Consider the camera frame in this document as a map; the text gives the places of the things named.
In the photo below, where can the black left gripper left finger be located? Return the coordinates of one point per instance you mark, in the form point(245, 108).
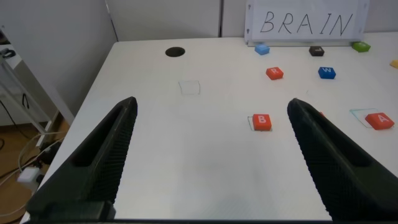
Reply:
point(93, 174)

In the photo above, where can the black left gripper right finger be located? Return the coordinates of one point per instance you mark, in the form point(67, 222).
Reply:
point(348, 180)

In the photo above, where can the orange letter A block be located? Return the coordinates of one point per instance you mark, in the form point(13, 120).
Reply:
point(321, 114)
point(379, 121)

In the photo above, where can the yellow letter N block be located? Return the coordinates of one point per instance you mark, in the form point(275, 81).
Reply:
point(394, 63)

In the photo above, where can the orange letter R block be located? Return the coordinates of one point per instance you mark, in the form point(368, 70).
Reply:
point(274, 73)

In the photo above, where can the white power adapter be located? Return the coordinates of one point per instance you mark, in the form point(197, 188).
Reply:
point(28, 175)

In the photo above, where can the orange letter B block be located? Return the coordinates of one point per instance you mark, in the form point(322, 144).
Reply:
point(262, 122)

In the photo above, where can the blue letter W block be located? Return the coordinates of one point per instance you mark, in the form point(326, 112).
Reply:
point(326, 72)

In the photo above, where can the black letter L block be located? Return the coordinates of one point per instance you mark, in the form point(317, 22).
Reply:
point(316, 51)

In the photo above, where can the green letter S block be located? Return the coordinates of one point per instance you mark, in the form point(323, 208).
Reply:
point(361, 46)

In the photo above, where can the white metal rack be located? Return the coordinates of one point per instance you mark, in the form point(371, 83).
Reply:
point(14, 63)

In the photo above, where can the small black clip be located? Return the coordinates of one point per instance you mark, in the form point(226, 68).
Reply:
point(7, 53)

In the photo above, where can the light blue letter block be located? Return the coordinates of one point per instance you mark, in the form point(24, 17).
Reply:
point(262, 49)

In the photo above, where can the white BRAIN sign board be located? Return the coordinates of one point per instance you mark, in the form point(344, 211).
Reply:
point(308, 21)

